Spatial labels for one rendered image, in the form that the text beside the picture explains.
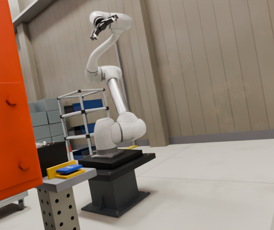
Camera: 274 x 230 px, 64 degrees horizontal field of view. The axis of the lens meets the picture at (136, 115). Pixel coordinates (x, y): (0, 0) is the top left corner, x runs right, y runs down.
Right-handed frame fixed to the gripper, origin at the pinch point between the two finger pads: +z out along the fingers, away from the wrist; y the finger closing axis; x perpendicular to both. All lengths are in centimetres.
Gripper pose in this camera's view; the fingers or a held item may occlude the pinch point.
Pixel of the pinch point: (106, 29)
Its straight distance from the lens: 131.7
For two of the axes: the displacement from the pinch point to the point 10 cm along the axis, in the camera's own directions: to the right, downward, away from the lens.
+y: 7.7, -6.2, -1.2
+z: 2.9, 5.2, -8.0
